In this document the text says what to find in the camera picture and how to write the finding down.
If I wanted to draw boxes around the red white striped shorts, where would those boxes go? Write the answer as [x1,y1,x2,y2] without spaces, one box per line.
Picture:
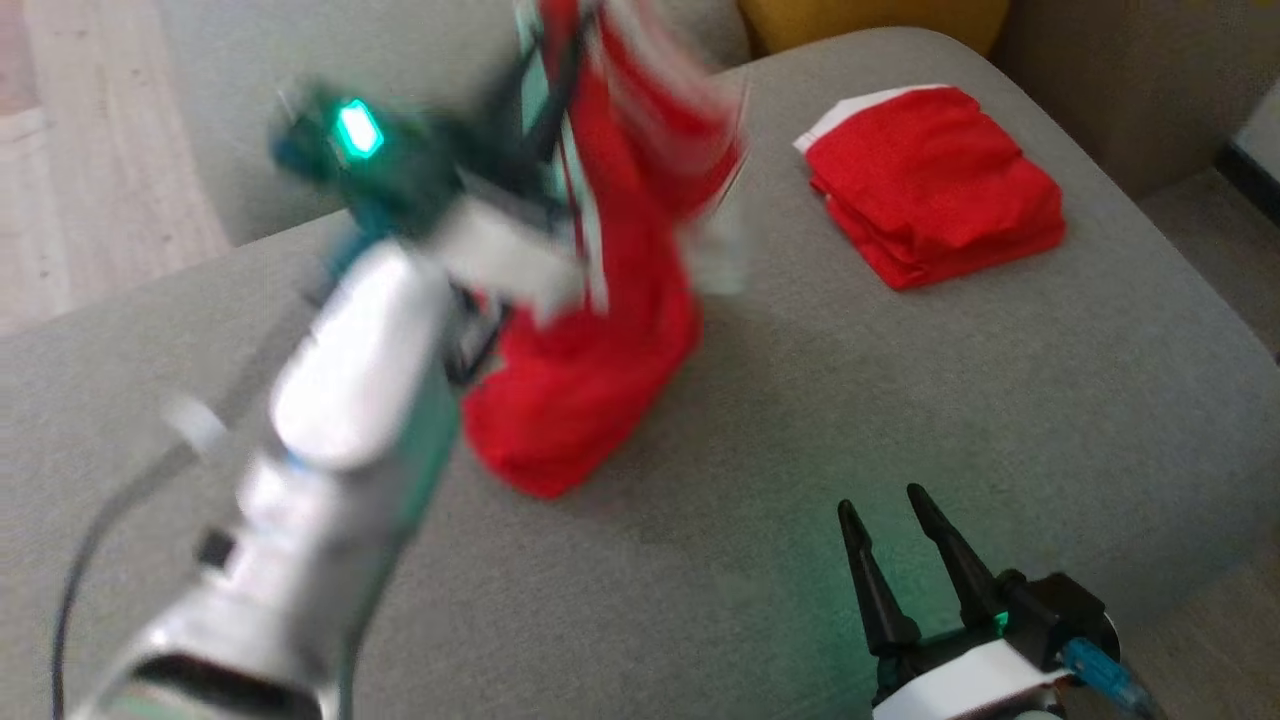
[795,85,1067,291]

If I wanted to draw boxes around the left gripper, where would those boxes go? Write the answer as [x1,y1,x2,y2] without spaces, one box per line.
[270,5,596,321]

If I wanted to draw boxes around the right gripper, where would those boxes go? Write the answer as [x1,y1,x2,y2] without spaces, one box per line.
[838,484,1121,720]

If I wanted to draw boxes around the yellow cushion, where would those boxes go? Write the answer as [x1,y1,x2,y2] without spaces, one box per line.
[738,0,1011,56]

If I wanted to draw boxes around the white black furniture edge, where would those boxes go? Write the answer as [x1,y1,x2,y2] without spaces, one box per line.
[1215,80,1280,191]

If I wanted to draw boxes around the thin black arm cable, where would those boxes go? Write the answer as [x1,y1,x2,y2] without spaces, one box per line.
[50,440,201,720]

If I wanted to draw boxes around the grey sofa cushion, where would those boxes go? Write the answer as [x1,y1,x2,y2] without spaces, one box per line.
[155,0,751,246]

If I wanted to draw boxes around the large grey sofa seat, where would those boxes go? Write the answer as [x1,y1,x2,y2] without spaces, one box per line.
[0,27,1280,720]

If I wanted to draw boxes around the blue cable connector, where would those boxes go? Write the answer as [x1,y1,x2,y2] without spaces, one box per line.
[1062,640,1151,713]

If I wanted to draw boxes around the red white basketball jersey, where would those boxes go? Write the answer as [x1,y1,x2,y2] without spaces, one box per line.
[462,0,746,499]

